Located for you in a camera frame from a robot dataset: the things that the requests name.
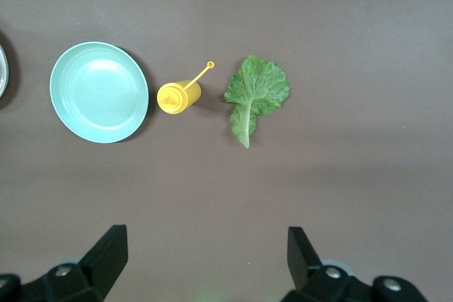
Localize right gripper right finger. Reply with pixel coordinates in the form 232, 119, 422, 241
281, 226, 431, 302

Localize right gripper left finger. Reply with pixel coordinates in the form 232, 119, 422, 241
0, 223, 129, 302

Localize yellow mustard squeeze bottle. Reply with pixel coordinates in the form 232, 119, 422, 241
156, 61, 215, 115

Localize green lettuce leaf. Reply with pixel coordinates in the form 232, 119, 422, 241
224, 54, 291, 149

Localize mint green plate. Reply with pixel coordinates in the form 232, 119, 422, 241
49, 41, 149, 144

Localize beige plate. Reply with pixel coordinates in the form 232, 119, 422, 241
0, 42, 10, 100

